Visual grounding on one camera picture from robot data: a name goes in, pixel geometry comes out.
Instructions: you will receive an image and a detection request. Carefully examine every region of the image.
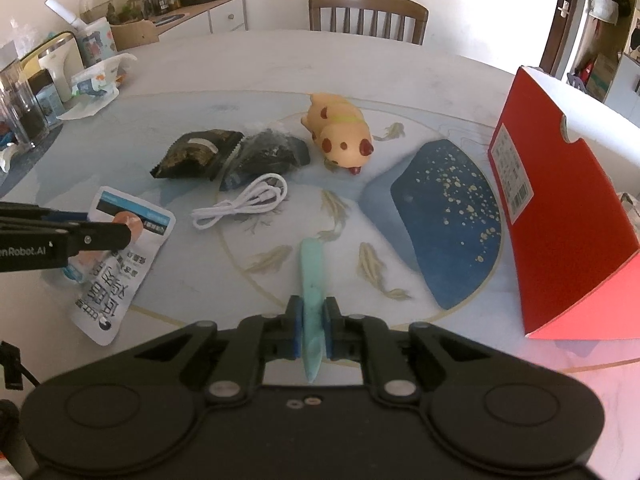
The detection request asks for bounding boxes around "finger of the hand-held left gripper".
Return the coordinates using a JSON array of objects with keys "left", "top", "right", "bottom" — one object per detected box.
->
[
  {"left": 65, "top": 221, "right": 132, "bottom": 260},
  {"left": 0, "top": 202, "right": 92, "bottom": 225}
]

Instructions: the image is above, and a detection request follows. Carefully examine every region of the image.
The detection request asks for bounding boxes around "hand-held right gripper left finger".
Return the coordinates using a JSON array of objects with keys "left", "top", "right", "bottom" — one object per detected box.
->
[{"left": 132, "top": 295, "right": 304, "bottom": 406}]

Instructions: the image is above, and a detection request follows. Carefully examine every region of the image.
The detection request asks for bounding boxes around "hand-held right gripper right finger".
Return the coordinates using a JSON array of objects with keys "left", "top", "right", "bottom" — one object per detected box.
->
[{"left": 322, "top": 296, "right": 493, "bottom": 405}]

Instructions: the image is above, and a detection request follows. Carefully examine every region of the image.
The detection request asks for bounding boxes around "teal plastic comb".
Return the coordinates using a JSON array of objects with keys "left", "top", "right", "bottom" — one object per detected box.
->
[{"left": 299, "top": 237, "right": 327, "bottom": 385}]

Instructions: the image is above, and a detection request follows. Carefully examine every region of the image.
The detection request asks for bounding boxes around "white packet with peach print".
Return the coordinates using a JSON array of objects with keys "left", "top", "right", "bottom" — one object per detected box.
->
[{"left": 62, "top": 186, "right": 177, "bottom": 347}]

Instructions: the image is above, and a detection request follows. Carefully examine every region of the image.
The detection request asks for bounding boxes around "dark snack packet beige label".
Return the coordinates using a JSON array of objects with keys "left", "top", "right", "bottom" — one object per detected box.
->
[{"left": 150, "top": 129, "right": 244, "bottom": 181}]

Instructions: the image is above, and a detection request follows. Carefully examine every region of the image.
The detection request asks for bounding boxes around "white usb cable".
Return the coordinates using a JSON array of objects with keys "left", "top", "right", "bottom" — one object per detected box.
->
[{"left": 191, "top": 172, "right": 290, "bottom": 232}]

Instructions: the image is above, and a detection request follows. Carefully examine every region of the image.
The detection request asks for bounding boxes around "black crinkled snack packet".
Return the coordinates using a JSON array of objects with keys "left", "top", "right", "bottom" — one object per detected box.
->
[{"left": 219, "top": 130, "right": 311, "bottom": 191}]

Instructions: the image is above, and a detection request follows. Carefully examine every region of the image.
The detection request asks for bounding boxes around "yellow spotted toy pig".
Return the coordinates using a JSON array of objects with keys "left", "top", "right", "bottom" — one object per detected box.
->
[{"left": 301, "top": 92, "right": 375, "bottom": 177}]

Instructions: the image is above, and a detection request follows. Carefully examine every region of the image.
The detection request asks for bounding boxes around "red cardboard box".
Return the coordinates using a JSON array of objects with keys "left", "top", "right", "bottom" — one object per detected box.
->
[{"left": 487, "top": 65, "right": 640, "bottom": 342}]

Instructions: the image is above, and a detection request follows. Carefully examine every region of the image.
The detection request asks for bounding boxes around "white marble desktop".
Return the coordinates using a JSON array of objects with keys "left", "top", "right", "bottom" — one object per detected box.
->
[{"left": 0, "top": 29, "right": 640, "bottom": 480}]

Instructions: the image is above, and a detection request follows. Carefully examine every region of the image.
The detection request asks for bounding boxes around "tall glass jar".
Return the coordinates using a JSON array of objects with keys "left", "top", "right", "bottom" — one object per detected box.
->
[{"left": 0, "top": 42, "right": 51, "bottom": 148}]

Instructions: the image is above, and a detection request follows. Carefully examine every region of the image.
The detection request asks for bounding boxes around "crumpled wet wipes packet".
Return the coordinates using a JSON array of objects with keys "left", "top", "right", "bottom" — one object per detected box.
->
[{"left": 57, "top": 52, "right": 138, "bottom": 121}]

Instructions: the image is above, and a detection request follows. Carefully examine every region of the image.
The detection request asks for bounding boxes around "white electric kettle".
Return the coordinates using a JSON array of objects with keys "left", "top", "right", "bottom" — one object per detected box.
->
[{"left": 20, "top": 31, "right": 86, "bottom": 103}]

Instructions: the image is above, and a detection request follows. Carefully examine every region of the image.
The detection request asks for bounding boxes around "white patterned mug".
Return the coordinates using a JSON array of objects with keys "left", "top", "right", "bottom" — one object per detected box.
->
[{"left": 75, "top": 16, "right": 118, "bottom": 68}]

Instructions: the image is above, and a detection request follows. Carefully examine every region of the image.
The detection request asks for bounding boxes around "white tube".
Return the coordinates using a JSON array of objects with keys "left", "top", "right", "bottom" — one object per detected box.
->
[{"left": 45, "top": 0, "right": 83, "bottom": 26}]

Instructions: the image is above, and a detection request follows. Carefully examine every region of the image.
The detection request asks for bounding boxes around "glass terrarium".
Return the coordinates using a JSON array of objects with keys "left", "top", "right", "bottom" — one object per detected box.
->
[{"left": 80, "top": 0, "right": 176, "bottom": 26}]

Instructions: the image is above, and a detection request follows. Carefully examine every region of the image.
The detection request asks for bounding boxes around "white wooden sideboard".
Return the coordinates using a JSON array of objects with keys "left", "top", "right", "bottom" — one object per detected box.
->
[{"left": 82, "top": 0, "right": 247, "bottom": 51}]

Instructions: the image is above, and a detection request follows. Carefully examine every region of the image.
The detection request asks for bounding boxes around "wooden chair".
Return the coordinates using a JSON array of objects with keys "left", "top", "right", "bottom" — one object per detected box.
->
[{"left": 308, "top": 0, "right": 430, "bottom": 46}]

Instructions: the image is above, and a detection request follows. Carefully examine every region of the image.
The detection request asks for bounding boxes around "cardboard carton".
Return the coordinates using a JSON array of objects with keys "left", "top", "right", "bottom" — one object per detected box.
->
[{"left": 585, "top": 52, "right": 621, "bottom": 103}]

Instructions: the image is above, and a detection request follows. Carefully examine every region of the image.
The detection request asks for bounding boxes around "pale green tote bag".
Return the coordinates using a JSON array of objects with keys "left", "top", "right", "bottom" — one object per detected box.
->
[{"left": 587, "top": 0, "right": 621, "bottom": 25}]

